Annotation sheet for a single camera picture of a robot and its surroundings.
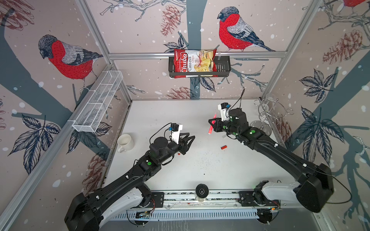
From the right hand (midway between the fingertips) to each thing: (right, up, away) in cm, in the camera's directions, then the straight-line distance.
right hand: (209, 120), depth 78 cm
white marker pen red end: (-16, -16, -11) cm, 25 cm away
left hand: (-8, -6, -8) cm, 13 cm away
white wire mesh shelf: (-62, +10, +1) cm, 63 cm away
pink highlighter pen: (+1, -4, -2) cm, 5 cm away
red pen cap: (+12, -19, +15) cm, 27 cm away
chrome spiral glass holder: (+45, +5, +20) cm, 50 cm away
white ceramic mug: (-50, -15, +9) cm, 53 cm away
